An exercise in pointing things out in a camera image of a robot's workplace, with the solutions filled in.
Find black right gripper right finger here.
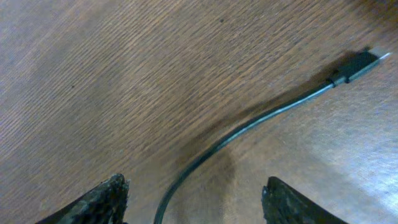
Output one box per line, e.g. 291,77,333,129
261,176,347,224

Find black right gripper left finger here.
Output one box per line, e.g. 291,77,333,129
38,174,130,224

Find black charging cable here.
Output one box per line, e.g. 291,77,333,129
152,49,392,224

